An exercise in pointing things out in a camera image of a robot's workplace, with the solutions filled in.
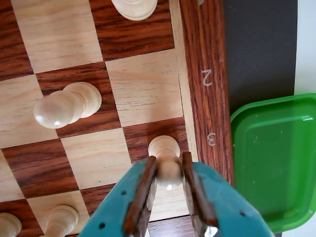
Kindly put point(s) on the dark grey mat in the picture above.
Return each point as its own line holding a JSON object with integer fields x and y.
{"x": 261, "y": 49}

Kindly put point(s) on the light wooden rook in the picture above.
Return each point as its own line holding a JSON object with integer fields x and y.
{"x": 134, "y": 10}

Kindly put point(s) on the light wooden pawn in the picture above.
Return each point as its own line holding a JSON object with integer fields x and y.
{"x": 64, "y": 106}
{"x": 169, "y": 170}
{"x": 60, "y": 219}
{"x": 10, "y": 224}

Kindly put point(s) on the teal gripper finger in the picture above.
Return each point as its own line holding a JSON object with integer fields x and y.
{"x": 121, "y": 202}
{"x": 219, "y": 205}

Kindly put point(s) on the green plastic lid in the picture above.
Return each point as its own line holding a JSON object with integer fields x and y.
{"x": 279, "y": 160}

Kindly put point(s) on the wooden folding chessboard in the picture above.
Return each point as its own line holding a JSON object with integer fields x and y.
{"x": 74, "y": 49}

